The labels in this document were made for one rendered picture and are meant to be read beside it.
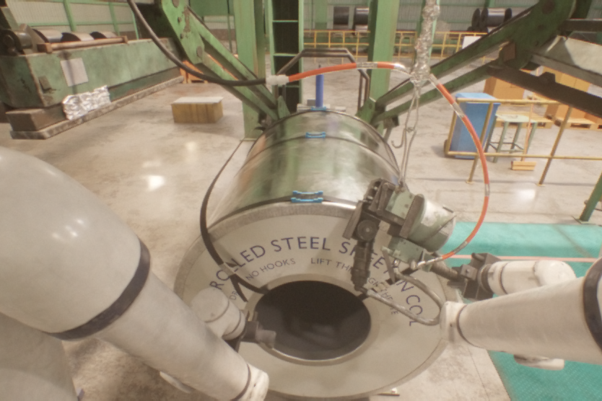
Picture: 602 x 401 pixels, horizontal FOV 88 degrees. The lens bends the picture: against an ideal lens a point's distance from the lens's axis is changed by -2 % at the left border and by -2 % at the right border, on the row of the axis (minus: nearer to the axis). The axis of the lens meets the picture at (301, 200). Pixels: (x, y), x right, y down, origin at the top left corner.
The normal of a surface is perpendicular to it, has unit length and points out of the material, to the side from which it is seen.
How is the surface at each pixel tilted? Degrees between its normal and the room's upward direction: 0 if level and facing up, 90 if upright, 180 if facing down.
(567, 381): 0
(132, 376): 0
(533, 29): 90
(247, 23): 90
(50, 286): 88
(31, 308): 98
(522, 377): 0
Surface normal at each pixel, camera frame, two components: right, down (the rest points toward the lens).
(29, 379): 0.90, 0.22
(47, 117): 1.00, 0.04
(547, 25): -0.95, 0.15
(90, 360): 0.00, -0.87
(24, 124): -0.07, 0.49
